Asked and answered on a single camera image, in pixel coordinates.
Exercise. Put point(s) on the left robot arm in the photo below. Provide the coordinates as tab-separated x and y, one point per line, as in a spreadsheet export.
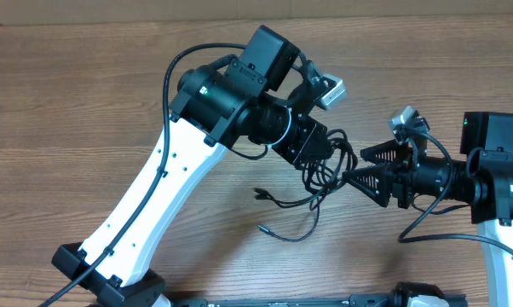
264	90

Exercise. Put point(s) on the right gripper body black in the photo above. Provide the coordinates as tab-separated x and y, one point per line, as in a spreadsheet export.
404	181

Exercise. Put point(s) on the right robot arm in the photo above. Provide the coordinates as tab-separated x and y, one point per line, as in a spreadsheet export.
414	163

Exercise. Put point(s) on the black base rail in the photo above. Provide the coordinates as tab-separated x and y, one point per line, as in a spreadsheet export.
404	294

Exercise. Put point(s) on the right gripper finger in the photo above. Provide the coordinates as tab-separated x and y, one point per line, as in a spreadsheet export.
386	152
373	181

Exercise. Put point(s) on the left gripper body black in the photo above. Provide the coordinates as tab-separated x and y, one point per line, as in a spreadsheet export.
298	139

